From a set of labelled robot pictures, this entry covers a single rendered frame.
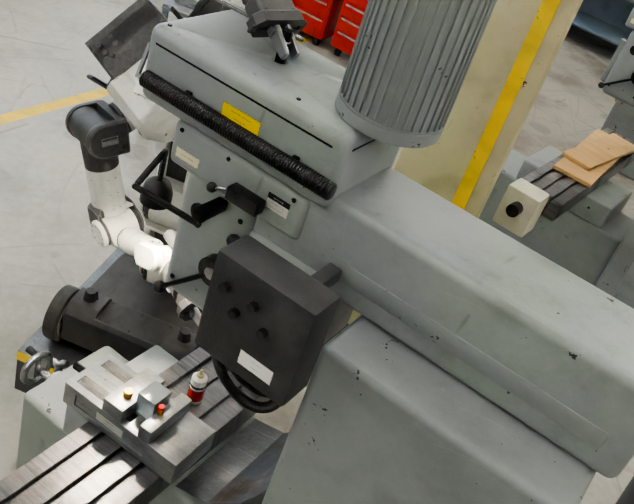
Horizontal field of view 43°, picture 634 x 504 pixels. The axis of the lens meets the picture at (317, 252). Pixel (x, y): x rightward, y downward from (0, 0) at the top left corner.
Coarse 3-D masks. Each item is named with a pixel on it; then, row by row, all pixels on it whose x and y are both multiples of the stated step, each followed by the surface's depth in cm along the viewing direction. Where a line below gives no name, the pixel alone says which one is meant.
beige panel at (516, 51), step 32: (512, 0) 297; (544, 0) 291; (576, 0) 285; (512, 32) 302; (544, 32) 295; (480, 64) 313; (512, 64) 306; (544, 64) 299; (480, 96) 317; (512, 96) 310; (448, 128) 330; (480, 128) 322; (512, 128) 315; (416, 160) 343; (448, 160) 335; (480, 160) 327; (448, 192) 340; (480, 192) 332; (352, 320) 395
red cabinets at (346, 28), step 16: (304, 0) 676; (320, 0) 669; (336, 0) 671; (352, 0) 655; (368, 0) 646; (304, 16) 682; (320, 16) 675; (336, 16) 687; (352, 16) 660; (320, 32) 681; (336, 32) 674; (352, 32) 665; (336, 48) 684; (352, 48) 670
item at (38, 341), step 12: (120, 252) 333; (108, 264) 325; (96, 276) 317; (36, 336) 283; (24, 348) 277; (36, 348) 278; (48, 348) 280; (60, 348) 282; (72, 348) 283; (84, 348) 285; (24, 360) 277; (60, 360) 277; (72, 360) 279; (24, 384) 283; (36, 384) 282
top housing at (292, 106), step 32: (160, 32) 151; (192, 32) 153; (224, 32) 157; (160, 64) 154; (192, 64) 149; (224, 64) 146; (256, 64) 149; (288, 64) 153; (320, 64) 158; (224, 96) 148; (256, 96) 144; (288, 96) 142; (320, 96) 146; (256, 128) 146; (288, 128) 142; (320, 128) 139; (352, 128) 139; (256, 160) 149; (320, 160) 141; (352, 160) 142; (384, 160) 156
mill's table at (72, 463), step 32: (192, 352) 223; (224, 416) 207; (64, 448) 186; (96, 448) 189; (0, 480) 175; (32, 480) 178; (64, 480) 179; (96, 480) 182; (128, 480) 184; (160, 480) 189
